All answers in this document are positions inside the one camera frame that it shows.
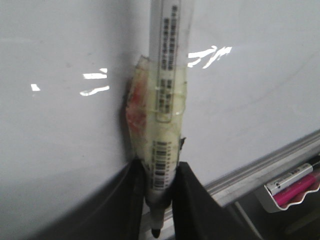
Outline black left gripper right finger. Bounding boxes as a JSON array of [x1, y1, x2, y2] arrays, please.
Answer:
[[172, 162, 258, 240]]

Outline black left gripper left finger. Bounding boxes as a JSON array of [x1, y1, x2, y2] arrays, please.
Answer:
[[34, 159, 145, 240]]

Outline red magnet taped to marker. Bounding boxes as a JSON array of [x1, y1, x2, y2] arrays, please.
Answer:
[[125, 55, 150, 160]]

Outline white black whiteboard marker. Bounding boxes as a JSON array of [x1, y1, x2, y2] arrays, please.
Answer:
[[142, 0, 195, 238]]

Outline white marker in tray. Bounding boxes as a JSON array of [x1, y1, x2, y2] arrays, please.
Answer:
[[265, 155, 320, 196]]

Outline pink marker in tray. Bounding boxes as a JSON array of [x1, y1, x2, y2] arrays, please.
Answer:
[[273, 168, 320, 207]]

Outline white whiteboard with aluminium frame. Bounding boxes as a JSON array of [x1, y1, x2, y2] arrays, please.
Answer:
[[0, 0, 320, 240]]

